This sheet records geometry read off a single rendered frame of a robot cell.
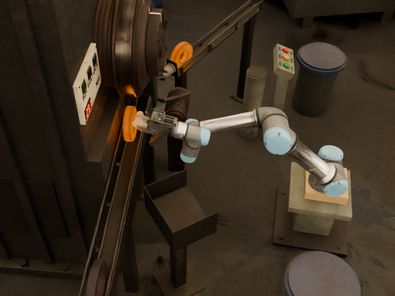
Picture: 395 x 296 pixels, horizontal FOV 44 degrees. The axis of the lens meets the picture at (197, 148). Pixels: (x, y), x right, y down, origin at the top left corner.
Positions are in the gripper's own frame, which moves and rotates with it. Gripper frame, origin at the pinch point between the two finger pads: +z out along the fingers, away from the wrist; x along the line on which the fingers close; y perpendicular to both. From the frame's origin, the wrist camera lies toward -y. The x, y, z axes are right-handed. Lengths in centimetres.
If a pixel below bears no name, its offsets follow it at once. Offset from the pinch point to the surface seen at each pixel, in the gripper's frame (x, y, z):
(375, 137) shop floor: -89, -46, -159
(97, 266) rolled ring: 67, -7, -3
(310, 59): -112, -17, -101
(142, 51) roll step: -4.7, 34.2, 1.8
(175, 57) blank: -62, -7, -14
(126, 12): -9.8, 45.8, 11.2
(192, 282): 29, -73, -51
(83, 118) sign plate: 26.8, 22.0, 15.8
